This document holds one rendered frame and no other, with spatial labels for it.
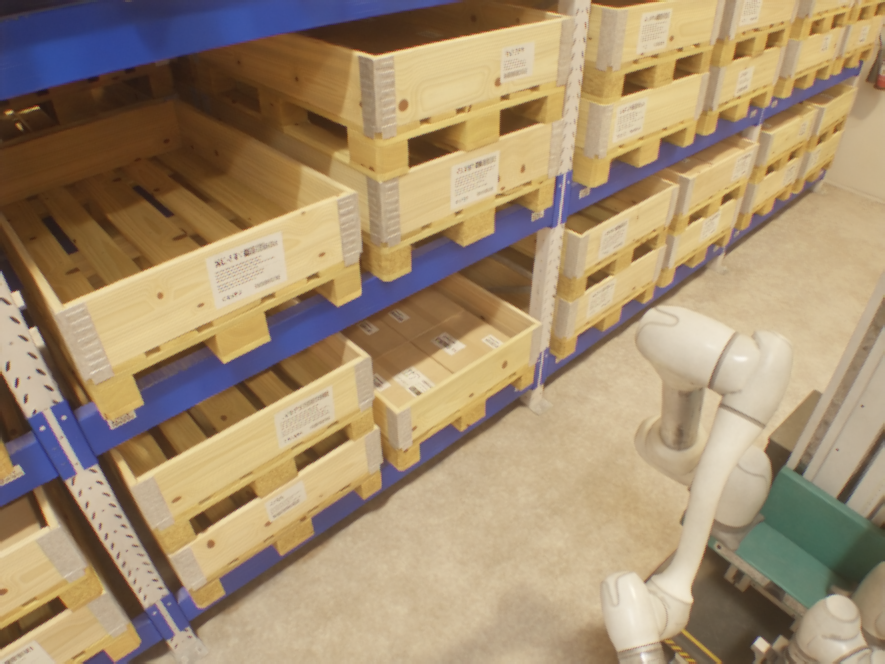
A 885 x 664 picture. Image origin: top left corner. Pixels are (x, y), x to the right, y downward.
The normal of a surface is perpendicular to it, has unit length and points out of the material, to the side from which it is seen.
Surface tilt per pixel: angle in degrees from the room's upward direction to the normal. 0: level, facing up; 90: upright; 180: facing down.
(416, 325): 0
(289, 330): 90
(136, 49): 90
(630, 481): 0
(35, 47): 90
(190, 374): 90
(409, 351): 0
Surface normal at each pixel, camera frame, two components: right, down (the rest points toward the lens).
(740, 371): -0.43, -0.07
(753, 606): 0.00, -0.78
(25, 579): 0.67, 0.46
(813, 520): -0.77, 0.40
